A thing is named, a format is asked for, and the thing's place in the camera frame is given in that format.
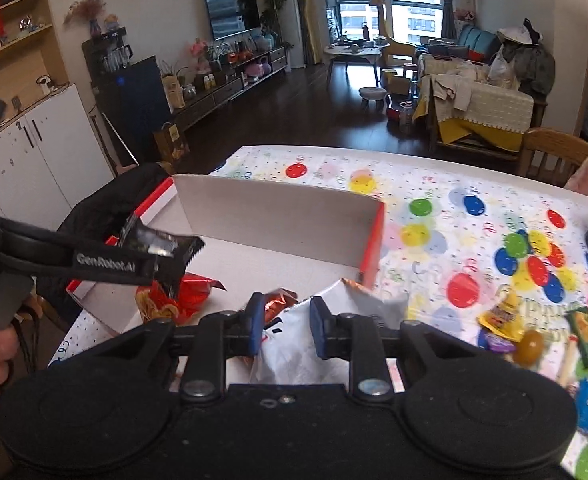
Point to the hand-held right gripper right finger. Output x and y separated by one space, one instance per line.
320 329

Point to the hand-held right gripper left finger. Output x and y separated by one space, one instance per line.
255 320

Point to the white snack packet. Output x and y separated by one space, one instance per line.
294 355

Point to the black snack packet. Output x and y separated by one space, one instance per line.
174 260

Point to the red chips packet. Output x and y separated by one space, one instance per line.
184 301

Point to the red and white cardboard box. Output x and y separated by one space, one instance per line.
274 220

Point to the green snack packet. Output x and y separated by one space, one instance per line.
586 337

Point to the copper foil snack packet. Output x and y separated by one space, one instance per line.
279 305

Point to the black jacket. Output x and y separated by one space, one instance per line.
104 205

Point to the white cabinet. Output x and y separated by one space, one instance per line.
49 160

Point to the brown gift bag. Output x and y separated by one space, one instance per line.
171 142

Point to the black water dispenser cabinet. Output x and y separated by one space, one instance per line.
134 95

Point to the balloon print tablecloth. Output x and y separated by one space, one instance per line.
424 185

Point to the yellow purple candy packet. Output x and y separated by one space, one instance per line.
499 319

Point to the beige paper bag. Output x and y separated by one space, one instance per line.
174 92

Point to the long television cabinet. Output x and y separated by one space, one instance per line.
224 92

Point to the amber jelly snack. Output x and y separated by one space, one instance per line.
529 347

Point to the vase of dried flowers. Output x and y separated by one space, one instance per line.
94 25

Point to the small round stool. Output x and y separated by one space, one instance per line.
372 94

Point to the beige sausage stick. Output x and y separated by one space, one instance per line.
569 365

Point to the round coffee table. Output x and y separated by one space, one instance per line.
354 52

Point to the flat screen television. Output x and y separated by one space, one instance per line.
231 10

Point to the sofa with cream cover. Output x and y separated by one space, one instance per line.
499 105

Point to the yellow giraffe chair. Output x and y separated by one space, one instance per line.
399 50

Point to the wooden chair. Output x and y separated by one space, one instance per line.
549 142

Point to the white standing air conditioner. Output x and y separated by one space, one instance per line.
291 20

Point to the potted green plant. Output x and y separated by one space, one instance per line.
273 0

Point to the olive curtain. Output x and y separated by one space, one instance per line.
309 10

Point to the pile of dark clothes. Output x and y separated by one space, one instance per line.
529 60

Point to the wooden wall shelf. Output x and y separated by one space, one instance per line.
19 67

